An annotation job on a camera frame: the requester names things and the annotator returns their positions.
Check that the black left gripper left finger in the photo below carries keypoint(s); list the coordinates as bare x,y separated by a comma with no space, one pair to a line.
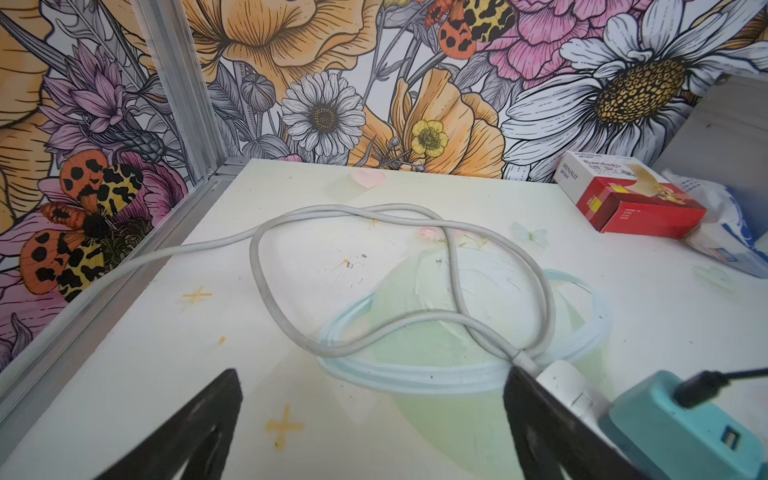
194,443

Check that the teal USB charger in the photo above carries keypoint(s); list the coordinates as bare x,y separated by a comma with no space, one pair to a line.
669,428

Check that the white power strip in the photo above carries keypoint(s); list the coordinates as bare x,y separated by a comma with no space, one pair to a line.
585,401

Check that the silver first aid case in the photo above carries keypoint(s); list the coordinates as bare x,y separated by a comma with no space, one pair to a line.
724,140

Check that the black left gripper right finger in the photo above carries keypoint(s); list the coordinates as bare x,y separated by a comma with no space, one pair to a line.
551,442

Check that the blue white tissue pack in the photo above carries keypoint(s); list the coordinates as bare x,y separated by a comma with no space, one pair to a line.
723,233

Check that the red white bandage box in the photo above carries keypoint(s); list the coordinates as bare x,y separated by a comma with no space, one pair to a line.
619,194

